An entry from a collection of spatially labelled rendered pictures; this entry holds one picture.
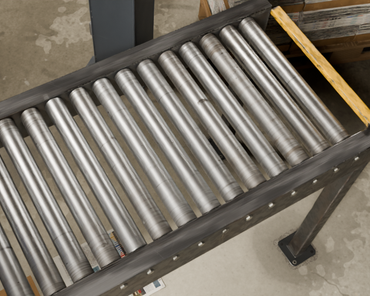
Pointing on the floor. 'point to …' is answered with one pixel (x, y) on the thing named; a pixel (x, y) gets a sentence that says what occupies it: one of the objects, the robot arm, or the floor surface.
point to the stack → (319, 29)
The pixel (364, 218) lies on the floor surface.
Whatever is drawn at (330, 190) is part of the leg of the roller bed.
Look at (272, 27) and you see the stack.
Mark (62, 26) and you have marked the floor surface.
